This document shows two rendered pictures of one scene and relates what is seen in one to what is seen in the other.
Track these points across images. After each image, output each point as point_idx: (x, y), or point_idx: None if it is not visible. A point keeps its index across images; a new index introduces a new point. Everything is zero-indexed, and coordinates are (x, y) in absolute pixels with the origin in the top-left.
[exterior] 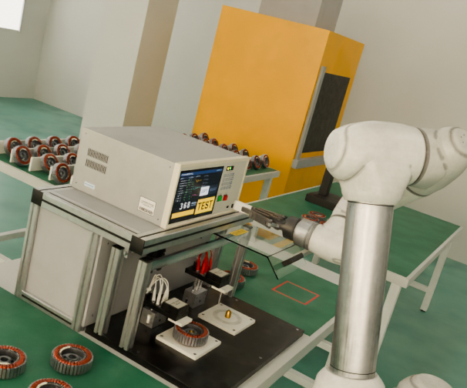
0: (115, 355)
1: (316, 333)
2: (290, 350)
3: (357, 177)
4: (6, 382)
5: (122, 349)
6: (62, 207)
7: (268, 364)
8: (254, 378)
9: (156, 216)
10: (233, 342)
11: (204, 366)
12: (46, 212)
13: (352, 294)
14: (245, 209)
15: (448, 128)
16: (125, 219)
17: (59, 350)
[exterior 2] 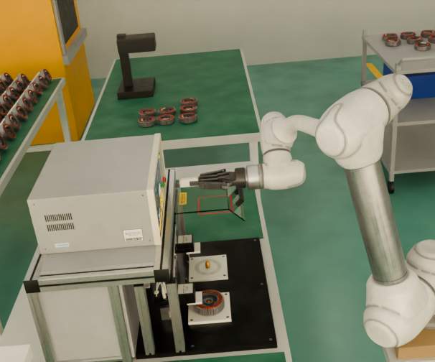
0: (178, 360)
1: (264, 233)
2: (266, 261)
3: (357, 153)
4: None
5: (180, 353)
6: (67, 281)
7: (268, 284)
8: (273, 302)
9: (147, 238)
10: (233, 285)
11: (241, 320)
12: (47, 293)
13: (380, 230)
14: (194, 183)
15: (392, 80)
16: (125, 256)
17: None
